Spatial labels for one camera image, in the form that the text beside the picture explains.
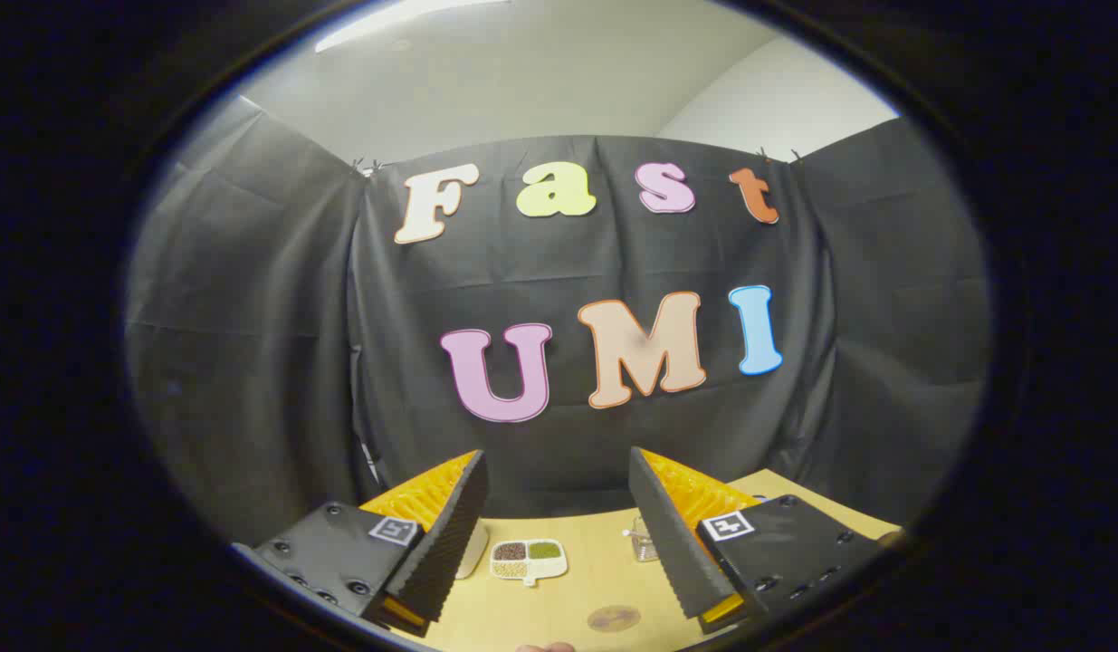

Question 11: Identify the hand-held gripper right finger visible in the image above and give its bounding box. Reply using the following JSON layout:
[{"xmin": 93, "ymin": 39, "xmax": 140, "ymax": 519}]
[{"xmin": 628, "ymin": 446, "xmax": 903, "ymax": 635}]

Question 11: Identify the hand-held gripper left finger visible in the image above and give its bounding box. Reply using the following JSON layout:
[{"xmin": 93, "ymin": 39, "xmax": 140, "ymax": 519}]
[{"xmin": 233, "ymin": 450, "xmax": 489, "ymax": 638}]

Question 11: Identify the small ribbed glass jar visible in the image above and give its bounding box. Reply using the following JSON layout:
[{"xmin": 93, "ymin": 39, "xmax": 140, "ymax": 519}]
[{"xmin": 624, "ymin": 516, "xmax": 661, "ymax": 562}]

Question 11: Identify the cream toaster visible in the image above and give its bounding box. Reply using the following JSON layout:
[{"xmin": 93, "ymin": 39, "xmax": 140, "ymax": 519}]
[{"xmin": 456, "ymin": 521, "xmax": 489, "ymax": 580}]

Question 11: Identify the white divided dish of grains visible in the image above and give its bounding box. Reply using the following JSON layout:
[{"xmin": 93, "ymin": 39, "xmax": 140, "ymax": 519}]
[{"xmin": 491, "ymin": 539, "xmax": 569, "ymax": 587}]

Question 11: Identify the wooden table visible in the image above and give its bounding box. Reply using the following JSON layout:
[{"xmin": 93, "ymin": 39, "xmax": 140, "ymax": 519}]
[{"xmin": 414, "ymin": 469, "xmax": 903, "ymax": 652}]

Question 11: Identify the black backdrop cloth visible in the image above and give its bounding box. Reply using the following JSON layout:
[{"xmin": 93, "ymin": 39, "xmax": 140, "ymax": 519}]
[{"xmin": 124, "ymin": 95, "xmax": 992, "ymax": 549}]

